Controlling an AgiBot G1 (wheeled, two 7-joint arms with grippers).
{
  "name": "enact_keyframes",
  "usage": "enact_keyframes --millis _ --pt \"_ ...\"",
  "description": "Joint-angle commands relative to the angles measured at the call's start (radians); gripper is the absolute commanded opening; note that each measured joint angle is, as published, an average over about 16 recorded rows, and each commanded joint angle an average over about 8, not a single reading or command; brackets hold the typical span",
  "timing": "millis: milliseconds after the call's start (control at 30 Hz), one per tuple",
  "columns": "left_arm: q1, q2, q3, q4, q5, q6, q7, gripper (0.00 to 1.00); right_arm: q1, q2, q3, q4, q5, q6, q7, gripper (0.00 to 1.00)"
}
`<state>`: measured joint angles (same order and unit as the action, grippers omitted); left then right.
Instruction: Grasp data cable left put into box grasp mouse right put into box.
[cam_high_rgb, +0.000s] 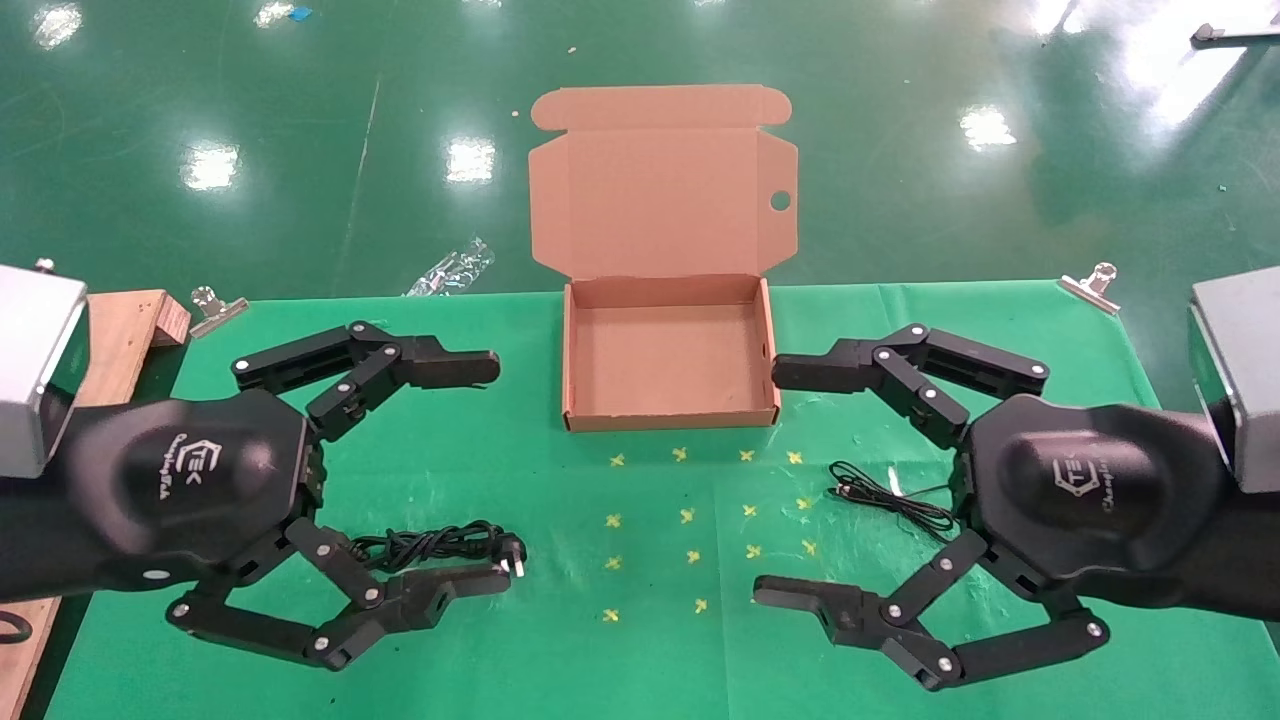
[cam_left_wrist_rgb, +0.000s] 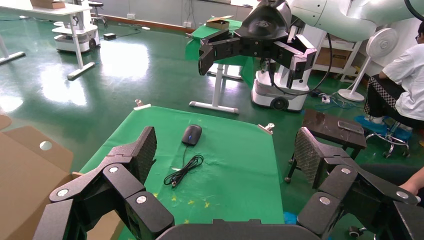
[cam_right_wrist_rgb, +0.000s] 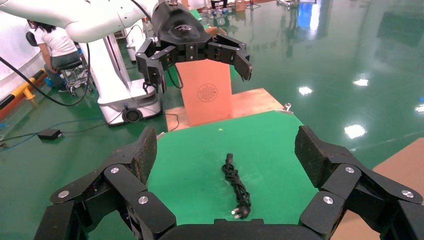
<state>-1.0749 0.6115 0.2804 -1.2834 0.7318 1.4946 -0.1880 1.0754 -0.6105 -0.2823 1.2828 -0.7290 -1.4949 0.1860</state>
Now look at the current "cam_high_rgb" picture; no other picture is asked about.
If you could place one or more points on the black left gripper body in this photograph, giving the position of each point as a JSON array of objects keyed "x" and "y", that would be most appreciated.
[{"x": 190, "y": 480}]

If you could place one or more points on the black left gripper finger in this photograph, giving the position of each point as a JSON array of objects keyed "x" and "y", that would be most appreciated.
[
  {"x": 440, "y": 367},
  {"x": 400, "y": 605}
]

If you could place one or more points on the small blue floor scrap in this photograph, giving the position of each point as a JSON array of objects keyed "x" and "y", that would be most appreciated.
[{"x": 299, "y": 13}]

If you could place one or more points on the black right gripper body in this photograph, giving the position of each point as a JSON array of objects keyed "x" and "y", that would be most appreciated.
[{"x": 1090, "y": 500}]

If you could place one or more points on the green table mat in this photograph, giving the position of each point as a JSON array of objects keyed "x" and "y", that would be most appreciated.
[{"x": 600, "y": 620}]

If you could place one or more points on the wooden board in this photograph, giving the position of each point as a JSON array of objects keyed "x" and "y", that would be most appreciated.
[{"x": 125, "y": 340}]

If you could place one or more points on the open brown cardboard box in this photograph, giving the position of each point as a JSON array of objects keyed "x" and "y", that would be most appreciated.
[{"x": 660, "y": 360}]

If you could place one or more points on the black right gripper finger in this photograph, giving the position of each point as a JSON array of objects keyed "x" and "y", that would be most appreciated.
[
  {"x": 830, "y": 368},
  {"x": 840, "y": 612}
]

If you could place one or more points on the silver metal binder clip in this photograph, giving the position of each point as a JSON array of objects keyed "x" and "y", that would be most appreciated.
[
  {"x": 215, "y": 312},
  {"x": 1092, "y": 285}
]

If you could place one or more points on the narrow crumpled clear plastic bag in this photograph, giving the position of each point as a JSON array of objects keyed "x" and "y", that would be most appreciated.
[{"x": 452, "y": 268}]

